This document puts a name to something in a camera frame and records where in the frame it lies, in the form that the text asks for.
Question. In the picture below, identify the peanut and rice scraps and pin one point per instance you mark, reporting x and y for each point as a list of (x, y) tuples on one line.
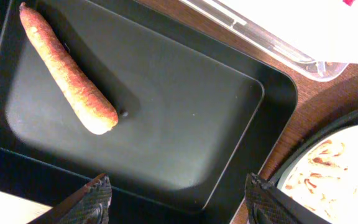
[(322, 180)]

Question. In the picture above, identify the red wrapper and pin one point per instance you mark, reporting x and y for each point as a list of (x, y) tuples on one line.
[(348, 2)]

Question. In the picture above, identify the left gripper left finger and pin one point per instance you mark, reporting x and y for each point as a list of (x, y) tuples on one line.
[(88, 205)]

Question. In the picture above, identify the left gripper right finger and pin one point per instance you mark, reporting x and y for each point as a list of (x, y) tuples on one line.
[(268, 205)]

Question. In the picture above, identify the grey plate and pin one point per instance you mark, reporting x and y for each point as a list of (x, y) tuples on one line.
[(350, 137)]

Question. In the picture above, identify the black rectangular tray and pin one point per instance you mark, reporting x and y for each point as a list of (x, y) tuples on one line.
[(195, 115)]

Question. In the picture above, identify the black round tray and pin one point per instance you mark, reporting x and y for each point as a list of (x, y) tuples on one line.
[(348, 120)]

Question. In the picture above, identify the clear plastic bin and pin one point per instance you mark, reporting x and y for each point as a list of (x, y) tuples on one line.
[(316, 38)]

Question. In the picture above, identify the carrot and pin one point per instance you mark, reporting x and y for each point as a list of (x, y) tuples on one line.
[(91, 107)]

